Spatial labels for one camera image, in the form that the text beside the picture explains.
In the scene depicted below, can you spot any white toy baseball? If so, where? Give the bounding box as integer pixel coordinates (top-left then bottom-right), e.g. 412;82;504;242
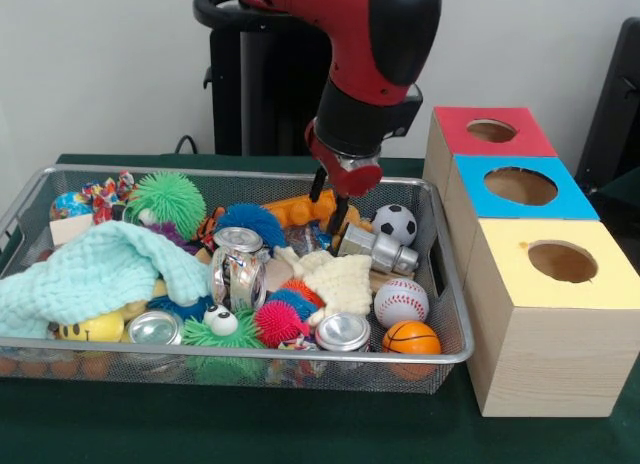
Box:
373;277;431;329

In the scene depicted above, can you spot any purple spiky ball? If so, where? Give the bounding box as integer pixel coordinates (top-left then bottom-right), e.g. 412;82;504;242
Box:
149;222;201;255

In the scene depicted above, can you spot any yellow smiley ball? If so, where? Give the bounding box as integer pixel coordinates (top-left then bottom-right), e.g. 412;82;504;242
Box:
57;311;125;343

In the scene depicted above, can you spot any black and white soccer ball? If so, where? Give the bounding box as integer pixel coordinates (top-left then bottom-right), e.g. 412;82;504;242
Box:
371;204;419;249

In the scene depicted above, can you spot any orange toy brick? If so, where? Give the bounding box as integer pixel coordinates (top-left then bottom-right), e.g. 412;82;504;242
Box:
263;188;341;230

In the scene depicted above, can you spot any silver plastic toy truck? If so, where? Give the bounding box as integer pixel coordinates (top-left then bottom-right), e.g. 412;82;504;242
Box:
338;222;421;274

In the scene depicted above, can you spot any shallow metal mesh bin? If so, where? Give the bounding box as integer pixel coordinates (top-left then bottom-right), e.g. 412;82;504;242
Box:
0;163;475;395

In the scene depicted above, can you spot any blue fuzzy eyed ball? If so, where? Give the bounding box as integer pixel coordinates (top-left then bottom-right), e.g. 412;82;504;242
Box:
147;293;214;321

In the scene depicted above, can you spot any orange toy basketball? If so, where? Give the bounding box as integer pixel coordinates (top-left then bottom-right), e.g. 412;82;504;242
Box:
382;319;443;355

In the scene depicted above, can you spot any dark green tablecloth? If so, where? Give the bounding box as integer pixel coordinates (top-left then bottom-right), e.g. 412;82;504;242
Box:
0;153;640;464
592;166;640;225

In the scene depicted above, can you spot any black cable behind table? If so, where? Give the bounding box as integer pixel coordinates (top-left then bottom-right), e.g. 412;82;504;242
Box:
174;133;201;156

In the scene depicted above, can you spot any light blue cloth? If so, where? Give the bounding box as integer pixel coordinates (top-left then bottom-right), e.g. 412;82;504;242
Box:
0;219;210;339

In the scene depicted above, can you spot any small green fuzzy eyed ball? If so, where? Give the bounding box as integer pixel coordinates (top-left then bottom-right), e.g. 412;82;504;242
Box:
180;303;266;350

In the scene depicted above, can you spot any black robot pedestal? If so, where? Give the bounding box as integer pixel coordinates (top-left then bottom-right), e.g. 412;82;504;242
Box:
193;0;334;158

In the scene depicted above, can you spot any large green fuzzy eyed ball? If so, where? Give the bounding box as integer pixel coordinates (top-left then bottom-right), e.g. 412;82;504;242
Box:
123;171;207;241

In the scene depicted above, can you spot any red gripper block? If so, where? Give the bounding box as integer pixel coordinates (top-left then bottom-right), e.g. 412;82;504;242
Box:
304;119;384;235

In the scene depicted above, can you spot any wooden box with three holes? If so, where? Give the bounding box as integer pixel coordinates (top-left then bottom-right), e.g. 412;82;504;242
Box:
422;105;640;418

